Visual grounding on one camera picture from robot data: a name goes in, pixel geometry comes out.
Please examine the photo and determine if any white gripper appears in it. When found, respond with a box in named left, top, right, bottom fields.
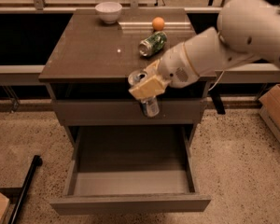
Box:
left=128, top=42, right=199, bottom=100

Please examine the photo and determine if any silver redbull can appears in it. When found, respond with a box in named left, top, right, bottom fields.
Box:
left=128, top=70, right=160, bottom=118

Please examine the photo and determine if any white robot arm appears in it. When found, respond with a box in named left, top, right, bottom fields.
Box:
left=129, top=0, right=280, bottom=100

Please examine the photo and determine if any green soda can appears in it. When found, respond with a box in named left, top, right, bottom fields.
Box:
left=138, top=31, right=167, bottom=57

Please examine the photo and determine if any closed grey upper drawer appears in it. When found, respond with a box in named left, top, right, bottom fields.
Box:
left=52, top=99, right=206, bottom=126

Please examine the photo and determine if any grey drawer cabinet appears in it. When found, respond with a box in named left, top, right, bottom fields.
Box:
left=38, top=7, right=217, bottom=216

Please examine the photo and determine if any open grey bottom drawer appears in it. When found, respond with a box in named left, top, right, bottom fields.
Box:
left=50, top=124, right=211, bottom=215

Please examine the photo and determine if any orange fruit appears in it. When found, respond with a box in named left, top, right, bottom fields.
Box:
left=152, top=17, right=165, bottom=31

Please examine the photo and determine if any white ceramic bowl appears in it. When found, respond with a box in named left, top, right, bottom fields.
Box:
left=95, top=2, right=122, bottom=24

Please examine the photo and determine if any cardboard box right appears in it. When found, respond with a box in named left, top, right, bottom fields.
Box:
left=259, top=84, right=280, bottom=143

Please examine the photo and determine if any black metal bar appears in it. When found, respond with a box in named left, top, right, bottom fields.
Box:
left=8, top=155, right=43, bottom=224

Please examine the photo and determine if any white power cable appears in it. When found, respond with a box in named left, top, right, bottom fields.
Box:
left=207, top=70, right=226, bottom=92

